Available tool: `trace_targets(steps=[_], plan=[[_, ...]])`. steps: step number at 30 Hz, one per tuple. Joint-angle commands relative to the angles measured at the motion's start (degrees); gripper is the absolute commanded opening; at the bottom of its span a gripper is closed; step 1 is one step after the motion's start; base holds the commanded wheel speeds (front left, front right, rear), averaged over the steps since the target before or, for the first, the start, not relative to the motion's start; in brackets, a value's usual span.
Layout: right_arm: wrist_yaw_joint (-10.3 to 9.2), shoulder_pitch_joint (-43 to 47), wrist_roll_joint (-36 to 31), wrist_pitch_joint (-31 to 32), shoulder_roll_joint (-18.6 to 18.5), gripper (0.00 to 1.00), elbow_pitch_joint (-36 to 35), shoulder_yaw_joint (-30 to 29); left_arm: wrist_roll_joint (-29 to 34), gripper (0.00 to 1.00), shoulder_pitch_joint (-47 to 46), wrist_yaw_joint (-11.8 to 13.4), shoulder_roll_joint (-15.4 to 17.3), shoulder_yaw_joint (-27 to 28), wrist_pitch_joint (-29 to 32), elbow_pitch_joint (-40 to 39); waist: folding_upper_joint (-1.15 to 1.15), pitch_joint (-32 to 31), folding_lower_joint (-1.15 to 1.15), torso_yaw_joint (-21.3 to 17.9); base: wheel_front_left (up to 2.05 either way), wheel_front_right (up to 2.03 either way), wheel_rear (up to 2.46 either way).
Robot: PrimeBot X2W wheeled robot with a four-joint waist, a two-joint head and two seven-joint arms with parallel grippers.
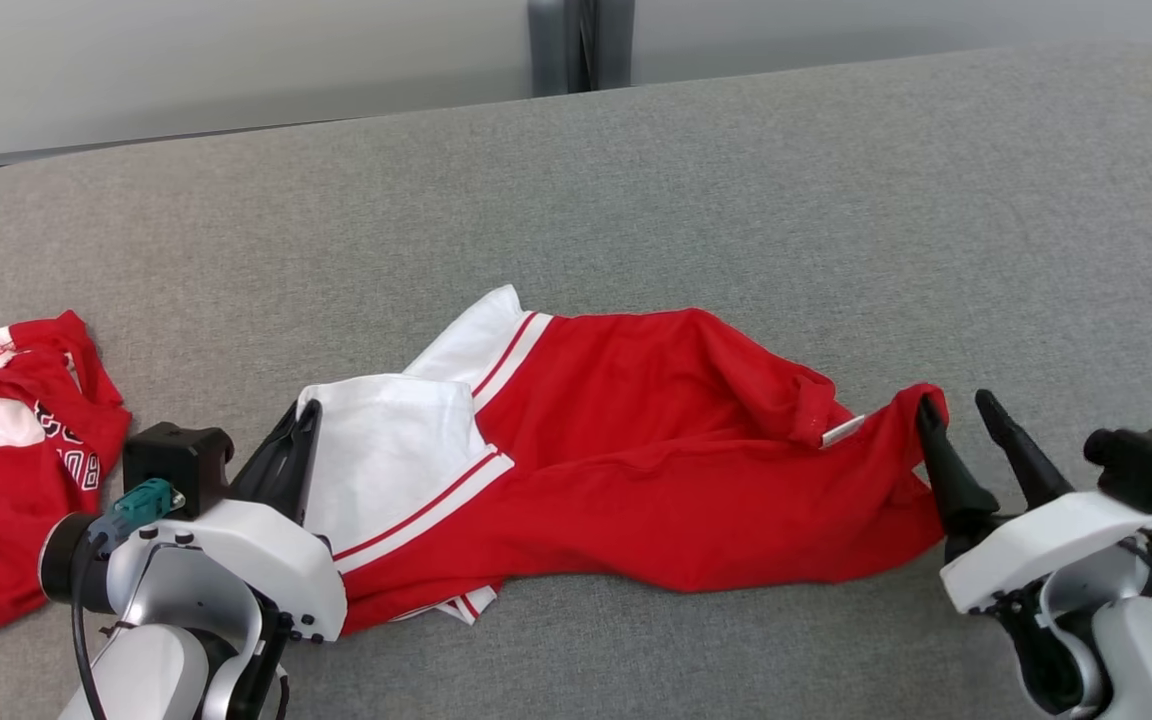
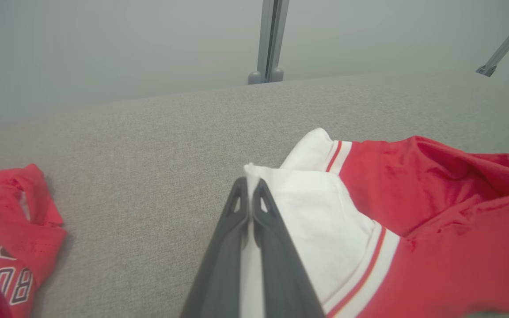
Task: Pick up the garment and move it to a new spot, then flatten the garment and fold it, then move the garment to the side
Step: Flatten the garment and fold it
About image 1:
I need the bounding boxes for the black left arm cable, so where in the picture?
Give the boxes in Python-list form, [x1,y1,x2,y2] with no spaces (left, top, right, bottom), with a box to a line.
[71,530,112,720]

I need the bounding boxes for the grey double partition post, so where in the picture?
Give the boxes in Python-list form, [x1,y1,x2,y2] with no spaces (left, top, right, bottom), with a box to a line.
[526,0,634,98]

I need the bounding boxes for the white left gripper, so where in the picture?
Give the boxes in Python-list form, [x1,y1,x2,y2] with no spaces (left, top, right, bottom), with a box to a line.
[106,399,349,643]

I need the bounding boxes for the red shirt white striped sleeves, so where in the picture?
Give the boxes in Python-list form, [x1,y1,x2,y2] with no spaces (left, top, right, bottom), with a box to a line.
[296,284,950,636]

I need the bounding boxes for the teal left camera connector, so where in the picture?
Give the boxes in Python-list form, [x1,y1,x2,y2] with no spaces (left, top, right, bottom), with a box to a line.
[101,478,187,536]

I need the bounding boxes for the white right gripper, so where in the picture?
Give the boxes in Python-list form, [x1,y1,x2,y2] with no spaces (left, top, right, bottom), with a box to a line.
[916,388,1152,616]

